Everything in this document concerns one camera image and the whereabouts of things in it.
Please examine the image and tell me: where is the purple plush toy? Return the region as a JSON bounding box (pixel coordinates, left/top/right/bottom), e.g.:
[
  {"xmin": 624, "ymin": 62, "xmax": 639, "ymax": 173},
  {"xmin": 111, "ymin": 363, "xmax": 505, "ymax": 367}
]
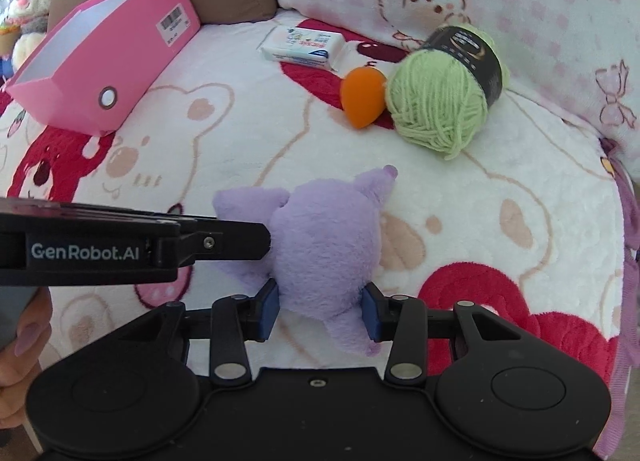
[{"xmin": 213, "ymin": 166, "xmax": 398, "ymax": 357}]

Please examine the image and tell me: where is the white tissue packet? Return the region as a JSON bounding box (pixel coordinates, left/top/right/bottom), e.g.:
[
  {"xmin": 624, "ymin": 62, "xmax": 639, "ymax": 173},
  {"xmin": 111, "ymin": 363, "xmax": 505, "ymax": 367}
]
[{"xmin": 259, "ymin": 26, "xmax": 346, "ymax": 70}]

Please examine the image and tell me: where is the person's left hand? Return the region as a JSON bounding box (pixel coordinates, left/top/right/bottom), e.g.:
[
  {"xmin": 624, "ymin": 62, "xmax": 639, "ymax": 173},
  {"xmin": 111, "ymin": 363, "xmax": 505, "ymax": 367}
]
[{"xmin": 0, "ymin": 287, "xmax": 52, "ymax": 429}]

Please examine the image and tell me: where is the cartoon bear fleece blanket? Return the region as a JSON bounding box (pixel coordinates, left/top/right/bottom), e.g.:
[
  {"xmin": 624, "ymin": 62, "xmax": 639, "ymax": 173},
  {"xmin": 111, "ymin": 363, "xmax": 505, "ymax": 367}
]
[{"xmin": 0, "ymin": 8, "xmax": 640, "ymax": 461}]

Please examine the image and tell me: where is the pink storage box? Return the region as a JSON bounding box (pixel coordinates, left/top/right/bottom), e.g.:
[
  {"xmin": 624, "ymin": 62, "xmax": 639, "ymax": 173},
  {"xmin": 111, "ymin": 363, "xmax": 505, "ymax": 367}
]
[{"xmin": 6, "ymin": 0, "xmax": 200, "ymax": 136}]

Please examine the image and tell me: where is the orange makeup sponge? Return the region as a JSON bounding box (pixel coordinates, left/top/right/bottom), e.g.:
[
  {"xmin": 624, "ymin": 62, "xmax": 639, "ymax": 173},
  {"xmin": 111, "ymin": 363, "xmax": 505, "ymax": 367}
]
[{"xmin": 340, "ymin": 67, "xmax": 386, "ymax": 130}]

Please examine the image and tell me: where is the green yarn ball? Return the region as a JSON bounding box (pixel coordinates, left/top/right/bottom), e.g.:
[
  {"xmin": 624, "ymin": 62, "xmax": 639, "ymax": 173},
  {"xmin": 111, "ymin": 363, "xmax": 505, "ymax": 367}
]
[{"xmin": 385, "ymin": 24, "xmax": 510, "ymax": 160}]

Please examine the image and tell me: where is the grey bunny plush toy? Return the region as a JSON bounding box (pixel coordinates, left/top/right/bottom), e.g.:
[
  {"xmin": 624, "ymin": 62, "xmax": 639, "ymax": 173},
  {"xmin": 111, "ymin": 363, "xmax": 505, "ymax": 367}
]
[{"xmin": 6, "ymin": 0, "xmax": 52, "ymax": 71}]

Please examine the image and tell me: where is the pink checked bunny pillow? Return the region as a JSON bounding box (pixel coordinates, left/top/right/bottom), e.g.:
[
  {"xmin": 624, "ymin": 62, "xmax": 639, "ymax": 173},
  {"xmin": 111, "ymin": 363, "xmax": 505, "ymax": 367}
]
[{"xmin": 278, "ymin": 0, "xmax": 639, "ymax": 175}]

